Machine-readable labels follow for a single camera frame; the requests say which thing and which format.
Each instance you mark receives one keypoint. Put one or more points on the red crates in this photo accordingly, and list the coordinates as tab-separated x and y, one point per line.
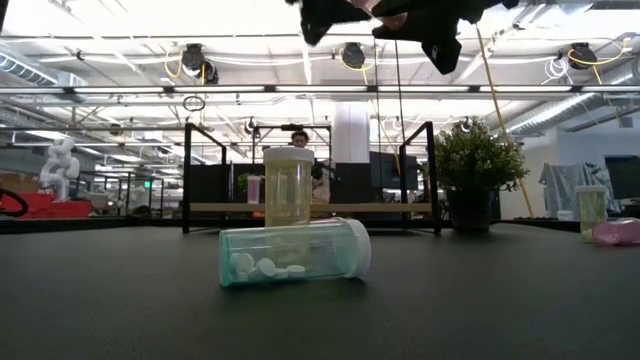
55	210

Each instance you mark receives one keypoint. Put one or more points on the purple pill bottle white cap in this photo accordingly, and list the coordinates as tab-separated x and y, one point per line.
254	190
620	232

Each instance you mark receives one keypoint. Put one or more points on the black partition panel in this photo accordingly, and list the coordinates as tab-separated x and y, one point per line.
205	182
350	182

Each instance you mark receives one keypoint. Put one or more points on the person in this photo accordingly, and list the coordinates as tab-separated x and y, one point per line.
300	140

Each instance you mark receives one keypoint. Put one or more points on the silver ventilation duct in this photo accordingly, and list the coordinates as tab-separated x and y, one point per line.
575	107
40	75

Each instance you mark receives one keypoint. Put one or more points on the green plant in black pot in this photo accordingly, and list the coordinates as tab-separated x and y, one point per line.
475	160

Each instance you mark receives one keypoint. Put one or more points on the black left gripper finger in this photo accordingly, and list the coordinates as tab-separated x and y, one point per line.
325	17

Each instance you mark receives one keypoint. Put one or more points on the long ceiling light bar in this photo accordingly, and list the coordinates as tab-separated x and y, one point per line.
320	89

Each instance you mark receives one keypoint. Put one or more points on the small green background plant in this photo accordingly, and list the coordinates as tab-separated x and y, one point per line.
242	182

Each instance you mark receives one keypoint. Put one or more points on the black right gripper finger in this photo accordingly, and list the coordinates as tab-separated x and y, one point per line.
410	32
410	6

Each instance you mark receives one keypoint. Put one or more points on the small white cup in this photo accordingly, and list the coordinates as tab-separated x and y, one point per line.
565	215

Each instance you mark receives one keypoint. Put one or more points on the grey draped cloth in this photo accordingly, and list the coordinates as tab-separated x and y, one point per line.
565	185

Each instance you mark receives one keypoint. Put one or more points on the white column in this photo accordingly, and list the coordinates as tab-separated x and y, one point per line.
350	132

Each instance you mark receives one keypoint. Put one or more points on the red pill bottle white cap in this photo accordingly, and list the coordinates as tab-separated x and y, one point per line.
395	22

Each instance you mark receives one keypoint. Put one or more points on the yellow pill bottle white cap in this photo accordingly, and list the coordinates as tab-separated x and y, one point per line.
287	190
591	210

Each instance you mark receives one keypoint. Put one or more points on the teal pill bottle white cap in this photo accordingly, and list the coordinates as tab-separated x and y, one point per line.
280	250

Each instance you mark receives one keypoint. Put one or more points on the wooden shelf black metal frame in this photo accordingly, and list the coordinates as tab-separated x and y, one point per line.
225	207

